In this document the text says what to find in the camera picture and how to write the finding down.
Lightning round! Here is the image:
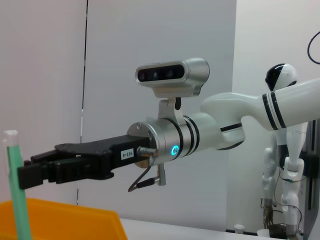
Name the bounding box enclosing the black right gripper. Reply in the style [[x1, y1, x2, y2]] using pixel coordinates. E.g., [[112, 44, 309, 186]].
[[17, 134, 151, 190]]

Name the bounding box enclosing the green toothbrush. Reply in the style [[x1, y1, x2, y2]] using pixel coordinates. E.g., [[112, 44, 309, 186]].
[[2, 129, 32, 240]]

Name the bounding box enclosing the yellow plastic bin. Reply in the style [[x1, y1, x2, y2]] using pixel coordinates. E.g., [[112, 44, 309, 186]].
[[0, 197, 128, 240]]

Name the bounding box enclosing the white humanoid robot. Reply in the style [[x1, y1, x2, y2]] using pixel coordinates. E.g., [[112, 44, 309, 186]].
[[261, 63, 308, 237]]

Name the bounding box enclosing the grey humanoid support stand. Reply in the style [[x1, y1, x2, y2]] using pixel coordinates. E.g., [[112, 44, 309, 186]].
[[301, 119, 320, 226]]

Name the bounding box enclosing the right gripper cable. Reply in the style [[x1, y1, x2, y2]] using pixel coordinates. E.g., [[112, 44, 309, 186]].
[[127, 146, 167, 193]]

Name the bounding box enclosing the blue hanging cable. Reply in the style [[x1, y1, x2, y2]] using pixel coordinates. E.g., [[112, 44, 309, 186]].
[[307, 31, 320, 65]]

